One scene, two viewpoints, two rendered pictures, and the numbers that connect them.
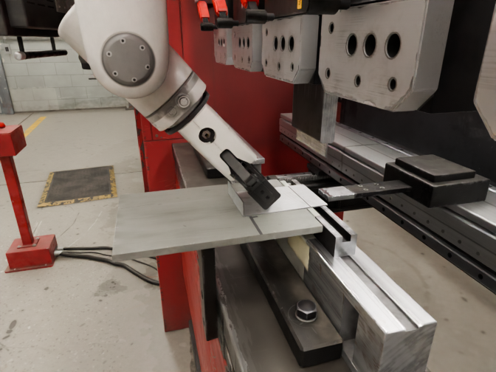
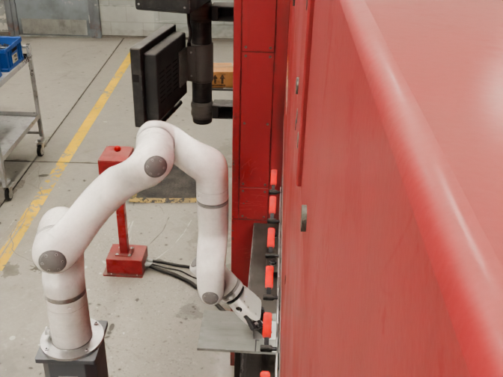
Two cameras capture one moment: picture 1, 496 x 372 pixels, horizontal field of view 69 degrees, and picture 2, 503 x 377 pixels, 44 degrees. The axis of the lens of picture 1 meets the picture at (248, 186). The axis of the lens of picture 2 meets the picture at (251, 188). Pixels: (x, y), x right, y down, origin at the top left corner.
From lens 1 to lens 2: 152 cm
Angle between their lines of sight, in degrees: 17
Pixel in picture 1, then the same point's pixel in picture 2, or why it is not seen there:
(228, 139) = (247, 312)
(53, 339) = (141, 348)
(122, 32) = (209, 292)
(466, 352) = not seen: outside the picture
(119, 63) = (206, 298)
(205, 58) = not seen: hidden behind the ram
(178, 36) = (267, 149)
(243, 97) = not seen: hidden behind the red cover
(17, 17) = (153, 114)
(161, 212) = (219, 327)
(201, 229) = (233, 342)
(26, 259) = (121, 267)
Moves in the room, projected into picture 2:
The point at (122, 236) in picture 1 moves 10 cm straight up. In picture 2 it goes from (201, 339) to (201, 313)
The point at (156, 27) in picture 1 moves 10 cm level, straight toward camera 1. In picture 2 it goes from (219, 289) to (214, 313)
